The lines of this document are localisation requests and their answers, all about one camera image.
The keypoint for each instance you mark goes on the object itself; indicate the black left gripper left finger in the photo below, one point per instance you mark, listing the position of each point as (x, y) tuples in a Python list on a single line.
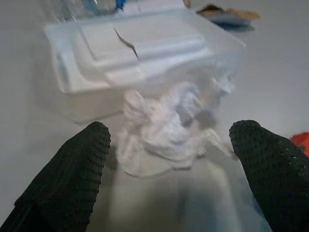
[(65, 183)]

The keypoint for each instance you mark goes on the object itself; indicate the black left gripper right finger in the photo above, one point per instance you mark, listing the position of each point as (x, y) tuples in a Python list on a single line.
[(275, 178)]

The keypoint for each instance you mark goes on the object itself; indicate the red wrapper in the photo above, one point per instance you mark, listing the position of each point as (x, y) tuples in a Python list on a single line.
[(301, 141)]

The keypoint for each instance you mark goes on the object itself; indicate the white crumpled tissue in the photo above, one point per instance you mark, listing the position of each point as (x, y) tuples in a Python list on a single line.
[(164, 135)]

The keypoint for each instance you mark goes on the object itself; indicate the white foam food box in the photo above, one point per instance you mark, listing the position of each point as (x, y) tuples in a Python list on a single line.
[(96, 55)]

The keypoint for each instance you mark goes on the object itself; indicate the clear plastic bag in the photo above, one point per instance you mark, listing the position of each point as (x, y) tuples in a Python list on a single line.
[(217, 55)]

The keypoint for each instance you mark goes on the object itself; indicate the blue flat lid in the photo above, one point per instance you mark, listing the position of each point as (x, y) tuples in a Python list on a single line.
[(234, 23)]

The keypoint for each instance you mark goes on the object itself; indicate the brown cardboard scrap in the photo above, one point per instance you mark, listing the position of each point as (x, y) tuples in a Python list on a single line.
[(231, 12)]

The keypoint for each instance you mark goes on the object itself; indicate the clear plastic bottle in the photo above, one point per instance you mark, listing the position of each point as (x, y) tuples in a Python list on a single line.
[(72, 7)]

